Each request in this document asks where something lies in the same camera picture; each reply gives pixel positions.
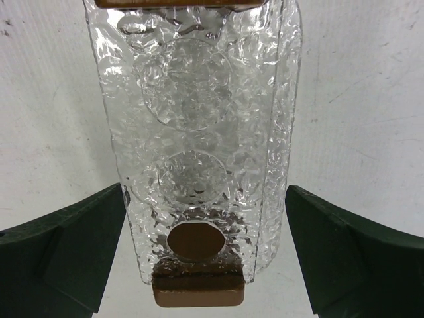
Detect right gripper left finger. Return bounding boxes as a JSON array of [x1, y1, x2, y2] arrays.
[[1, 184, 125, 317]]

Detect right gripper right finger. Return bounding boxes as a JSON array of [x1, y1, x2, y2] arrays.
[[285, 185, 423, 317]]

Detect clear glass tray wooden handles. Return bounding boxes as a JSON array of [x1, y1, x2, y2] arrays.
[[84, 1, 302, 308]]

